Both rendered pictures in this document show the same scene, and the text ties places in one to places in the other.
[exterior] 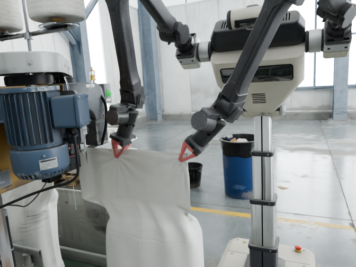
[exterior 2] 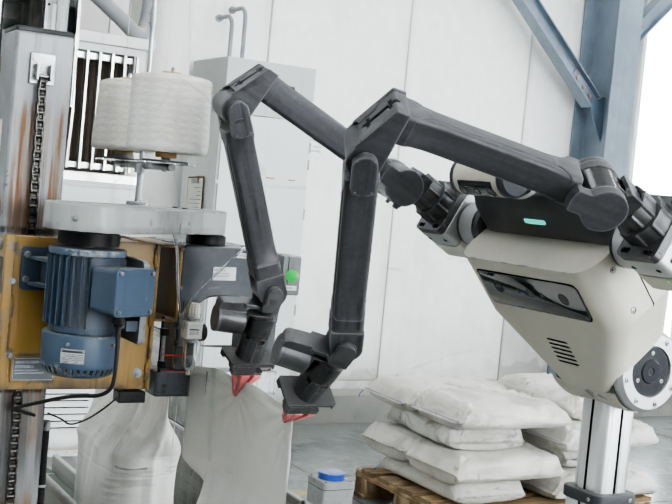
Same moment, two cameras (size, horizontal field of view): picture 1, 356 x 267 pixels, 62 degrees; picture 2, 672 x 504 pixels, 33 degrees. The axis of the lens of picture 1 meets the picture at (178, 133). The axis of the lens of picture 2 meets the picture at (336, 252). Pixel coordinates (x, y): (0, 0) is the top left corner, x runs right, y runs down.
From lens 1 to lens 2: 1.49 m
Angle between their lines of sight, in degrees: 37
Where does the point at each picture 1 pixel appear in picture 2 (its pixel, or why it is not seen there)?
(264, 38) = (344, 235)
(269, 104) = (587, 371)
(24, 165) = (46, 350)
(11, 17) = not seen: hidden behind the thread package
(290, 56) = (569, 268)
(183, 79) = not seen: outside the picture
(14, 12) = not seen: hidden behind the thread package
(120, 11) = (233, 153)
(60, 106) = (100, 281)
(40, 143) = (69, 326)
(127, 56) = (248, 221)
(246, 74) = (338, 287)
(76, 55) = (589, 140)
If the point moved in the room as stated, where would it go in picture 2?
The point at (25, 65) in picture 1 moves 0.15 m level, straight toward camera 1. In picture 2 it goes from (69, 221) to (33, 221)
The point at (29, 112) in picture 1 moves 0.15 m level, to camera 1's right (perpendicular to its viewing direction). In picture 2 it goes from (64, 281) to (118, 291)
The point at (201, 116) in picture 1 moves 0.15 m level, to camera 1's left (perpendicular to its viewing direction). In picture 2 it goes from (279, 342) to (216, 329)
